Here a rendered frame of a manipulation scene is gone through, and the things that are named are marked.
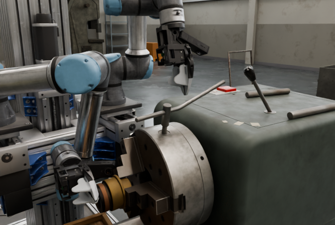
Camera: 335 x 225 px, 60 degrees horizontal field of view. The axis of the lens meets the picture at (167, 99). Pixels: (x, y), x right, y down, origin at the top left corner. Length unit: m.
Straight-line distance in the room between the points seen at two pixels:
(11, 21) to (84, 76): 0.61
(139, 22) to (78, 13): 10.32
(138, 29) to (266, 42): 11.02
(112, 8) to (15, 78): 0.36
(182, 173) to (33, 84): 0.52
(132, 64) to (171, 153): 0.70
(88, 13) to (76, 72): 10.90
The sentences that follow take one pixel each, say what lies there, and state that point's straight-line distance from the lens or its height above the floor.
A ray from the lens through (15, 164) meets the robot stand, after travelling 1.16.
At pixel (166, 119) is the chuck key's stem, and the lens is 0.78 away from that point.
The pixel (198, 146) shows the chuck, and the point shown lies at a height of 1.20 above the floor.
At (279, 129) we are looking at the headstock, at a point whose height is 1.25.
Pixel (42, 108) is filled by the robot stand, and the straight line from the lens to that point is 1.38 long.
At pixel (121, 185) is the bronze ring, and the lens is 0.81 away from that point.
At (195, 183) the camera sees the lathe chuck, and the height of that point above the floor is 1.13.
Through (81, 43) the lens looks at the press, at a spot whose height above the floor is 0.88.
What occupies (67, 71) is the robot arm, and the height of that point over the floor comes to 1.40.
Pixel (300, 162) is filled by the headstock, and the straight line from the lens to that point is 0.94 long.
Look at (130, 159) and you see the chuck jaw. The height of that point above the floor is 1.15.
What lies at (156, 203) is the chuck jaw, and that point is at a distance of 0.75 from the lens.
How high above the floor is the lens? 1.52
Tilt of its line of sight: 14 degrees down
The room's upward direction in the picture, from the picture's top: straight up
